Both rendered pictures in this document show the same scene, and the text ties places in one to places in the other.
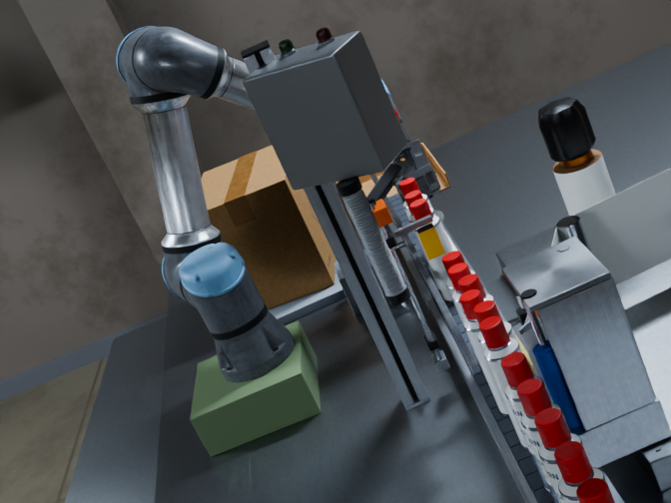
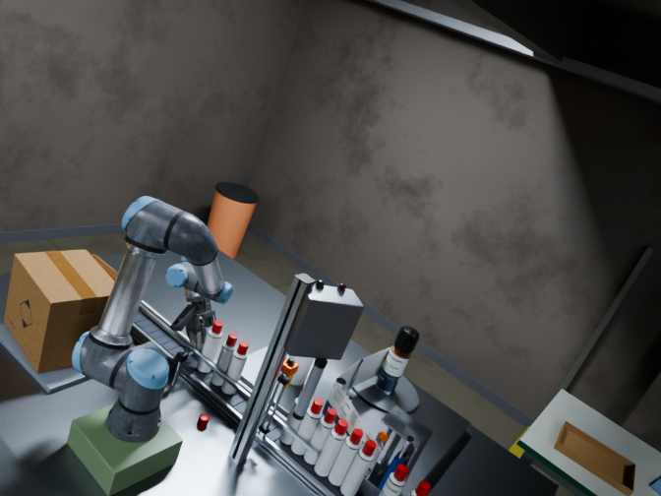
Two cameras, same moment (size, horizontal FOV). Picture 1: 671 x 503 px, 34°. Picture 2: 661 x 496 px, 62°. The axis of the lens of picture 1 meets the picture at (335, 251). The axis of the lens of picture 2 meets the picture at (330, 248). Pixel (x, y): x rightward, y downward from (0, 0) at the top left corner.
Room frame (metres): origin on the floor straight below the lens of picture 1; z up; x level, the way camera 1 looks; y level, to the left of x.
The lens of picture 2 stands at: (1.07, 1.22, 2.14)
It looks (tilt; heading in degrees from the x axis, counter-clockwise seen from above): 21 degrees down; 295
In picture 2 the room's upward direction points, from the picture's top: 21 degrees clockwise
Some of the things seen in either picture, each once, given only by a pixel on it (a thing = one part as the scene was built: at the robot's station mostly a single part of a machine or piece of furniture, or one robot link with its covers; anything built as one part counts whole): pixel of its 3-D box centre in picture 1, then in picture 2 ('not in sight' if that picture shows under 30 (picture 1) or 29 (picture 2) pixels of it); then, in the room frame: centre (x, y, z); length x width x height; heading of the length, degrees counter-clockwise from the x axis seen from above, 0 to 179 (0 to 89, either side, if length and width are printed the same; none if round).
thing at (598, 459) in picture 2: not in sight; (595, 456); (0.64, -1.39, 0.82); 0.34 x 0.24 x 0.04; 0
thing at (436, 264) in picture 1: (437, 250); (235, 367); (1.87, -0.17, 0.98); 0.05 x 0.05 x 0.20
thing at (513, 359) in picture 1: (538, 422); (390, 493); (1.22, -0.15, 0.98); 0.05 x 0.05 x 0.20
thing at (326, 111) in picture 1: (327, 111); (321, 321); (1.60, -0.08, 1.38); 0.17 x 0.10 x 0.19; 53
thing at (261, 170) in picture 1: (266, 226); (63, 307); (2.41, 0.12, 0.99); 0.30 x 0.24 x 0.27; 169
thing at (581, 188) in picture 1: (583, 180); (305, 347); (1.77, -0.45, 1.03); 0.09 x 0.09 x 0.30
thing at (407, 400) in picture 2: not in sight; (384, 387); (1.51, -0.76, 0.89); 0.31 x 0.31 x 0.01
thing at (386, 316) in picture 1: (340, 236); (269, 374); (1.67, -0.02, 1.17); 0.04 x 0.04 x 0.67; 88
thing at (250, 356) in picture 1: (248, 336); (137, 409); (1.91, 0.22, 0.97); 0.15 x 0.15 x 0.10
